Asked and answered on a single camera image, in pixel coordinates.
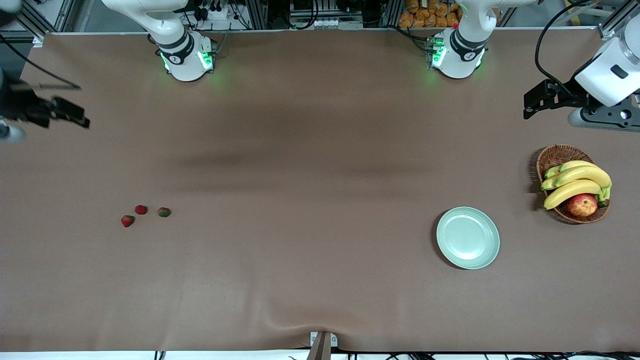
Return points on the large table cover cloth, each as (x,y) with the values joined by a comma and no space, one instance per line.
(300,200)

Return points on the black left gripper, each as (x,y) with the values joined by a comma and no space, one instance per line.
(568,95)

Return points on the brown wicker basket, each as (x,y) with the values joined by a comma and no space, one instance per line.
(557,155)

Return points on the red strawberry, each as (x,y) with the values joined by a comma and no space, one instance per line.
(141,209)
(164,212)
(128,220)

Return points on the small greenish yellow banana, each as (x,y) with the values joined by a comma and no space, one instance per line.
(575,165)

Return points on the white terminal strip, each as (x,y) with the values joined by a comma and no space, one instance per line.
(329,23)

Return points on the pale green round plate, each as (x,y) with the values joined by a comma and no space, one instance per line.
(467,237)

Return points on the aluminium frame post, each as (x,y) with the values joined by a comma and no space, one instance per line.
(607,32)
(38,41)

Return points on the large yellow banana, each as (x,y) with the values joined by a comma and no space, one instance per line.
(585,175)

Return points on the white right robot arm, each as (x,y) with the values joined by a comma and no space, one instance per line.
(185,55)

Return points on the metal table clamp bracket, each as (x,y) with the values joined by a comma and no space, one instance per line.
(322,345)

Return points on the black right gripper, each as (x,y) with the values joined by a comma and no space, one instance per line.
(19,103)

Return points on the white power strip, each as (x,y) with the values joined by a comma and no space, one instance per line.
(220,14)

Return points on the red yellow apple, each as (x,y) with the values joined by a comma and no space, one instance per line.
(582,205)

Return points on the orange packaged bread pile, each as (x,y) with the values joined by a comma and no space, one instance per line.
(425,15)

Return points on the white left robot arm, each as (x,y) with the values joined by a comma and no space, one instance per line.
(460,55)

